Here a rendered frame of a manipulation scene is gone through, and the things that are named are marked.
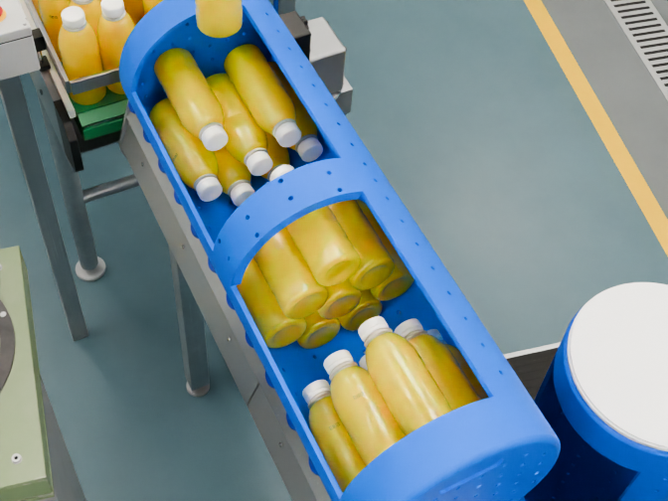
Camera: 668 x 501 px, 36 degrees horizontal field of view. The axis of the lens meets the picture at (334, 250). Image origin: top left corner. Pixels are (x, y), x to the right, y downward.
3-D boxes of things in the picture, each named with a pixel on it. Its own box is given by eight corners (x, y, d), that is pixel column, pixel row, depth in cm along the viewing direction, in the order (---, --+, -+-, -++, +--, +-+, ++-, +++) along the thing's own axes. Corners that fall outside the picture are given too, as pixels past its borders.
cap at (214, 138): (212, 121, 156) (217, 129, 155) (229, 129, 159) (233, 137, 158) (196, 139, 157) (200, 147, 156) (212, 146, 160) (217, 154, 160)
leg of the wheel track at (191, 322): (191, 401, 253) (173, 252, 202) (183, 382, 256) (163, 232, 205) (213, 392, 255) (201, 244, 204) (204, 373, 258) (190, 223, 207)
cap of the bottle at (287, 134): (294, 117, 157) (299, 125, 156) (299, 132, 160) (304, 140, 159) (271, 128, 157) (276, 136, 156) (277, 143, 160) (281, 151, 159)
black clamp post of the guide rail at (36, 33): (40, 72, 192) (32, 40, 185) (35, 62, 193) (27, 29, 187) (51, 69, 192) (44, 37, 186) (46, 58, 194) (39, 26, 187)
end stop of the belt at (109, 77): (73, 95, 182) (71, 83, 179) (72, 92, 182) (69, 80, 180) (277, 36, 194) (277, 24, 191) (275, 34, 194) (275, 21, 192)
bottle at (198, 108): (171, 40, 163) (213, 112, 154) (200, 55, 169) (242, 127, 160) (144, 70, 166) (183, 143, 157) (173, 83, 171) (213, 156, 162)
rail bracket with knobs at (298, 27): (267, 85, 193) (267, 45, 185) (252, 61, 197) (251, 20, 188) (314, 72, 196) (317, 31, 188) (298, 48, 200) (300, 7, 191)
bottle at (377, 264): (388, 253, 140) (332, 164, 149) (346, 280, 140) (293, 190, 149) (402, 271, 146) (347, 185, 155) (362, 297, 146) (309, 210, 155)
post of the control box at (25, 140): (74, 341, 261) (-11, 51, 180) (69, 329, 263) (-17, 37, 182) (88, 336, 262) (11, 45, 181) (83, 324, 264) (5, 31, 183)
